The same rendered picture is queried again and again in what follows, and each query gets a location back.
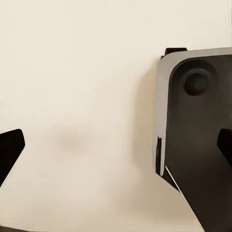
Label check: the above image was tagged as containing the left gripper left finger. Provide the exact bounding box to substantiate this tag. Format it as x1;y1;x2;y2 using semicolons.
0;129;25;186

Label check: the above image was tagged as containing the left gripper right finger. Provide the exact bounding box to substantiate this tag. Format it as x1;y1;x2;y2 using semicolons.
217;128;232;166

